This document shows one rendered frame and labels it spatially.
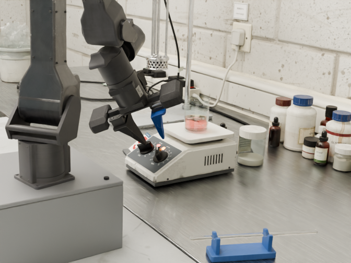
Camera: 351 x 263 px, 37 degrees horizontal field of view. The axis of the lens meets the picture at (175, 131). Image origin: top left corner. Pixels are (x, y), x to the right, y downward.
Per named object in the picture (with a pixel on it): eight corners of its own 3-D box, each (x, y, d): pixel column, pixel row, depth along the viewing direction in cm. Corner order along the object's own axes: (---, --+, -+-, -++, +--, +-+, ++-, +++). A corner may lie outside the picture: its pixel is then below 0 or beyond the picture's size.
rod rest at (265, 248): (211, 263, 77) (212, 240, 76) (205, 251, 80) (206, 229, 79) (276, 259, 79) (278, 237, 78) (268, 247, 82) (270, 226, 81)
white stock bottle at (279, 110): (288, 136, 141) (292, 96, 138) (294, 143, 135) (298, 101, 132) (265, 135, 140) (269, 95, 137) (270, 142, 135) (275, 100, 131)
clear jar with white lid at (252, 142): (269, 163, 119) (272, 129, 117) (252, 169, 115) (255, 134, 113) (247, 156, 123) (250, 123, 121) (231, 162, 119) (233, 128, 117)
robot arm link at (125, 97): (165, 66, 92) (166, 51, 97) (71, 101, 97) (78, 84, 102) (183, 104, 97) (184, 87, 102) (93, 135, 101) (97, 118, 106)
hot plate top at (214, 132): (188, 144, 104) (188, 140, 104) (157, 129, 114) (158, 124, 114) (236, 136, 111) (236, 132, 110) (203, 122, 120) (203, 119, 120)
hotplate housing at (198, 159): (154, 189, 102) (155, 150, 100) (124, 168, 113) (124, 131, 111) (244, 171, 114) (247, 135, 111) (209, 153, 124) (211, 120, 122)
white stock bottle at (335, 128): (322, 154, 127) (327, 107, 124) (349, 157, 126) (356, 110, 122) (321, 162, 121) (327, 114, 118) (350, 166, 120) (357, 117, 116)
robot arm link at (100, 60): (105, 54, 89) (124, 27, 96) (78, 61, 92) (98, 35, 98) (123, 87, 92) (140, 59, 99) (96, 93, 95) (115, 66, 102)
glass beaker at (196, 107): (205, 128, 114) (207, 91, 112) (211, 135, 109) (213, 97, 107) (177, 128, 113) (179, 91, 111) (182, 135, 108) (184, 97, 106)
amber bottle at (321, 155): (317, 160, 123) (321, 128, 120) (329, 164, 121) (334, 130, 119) (311, 163, 120) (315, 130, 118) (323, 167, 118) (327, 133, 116)
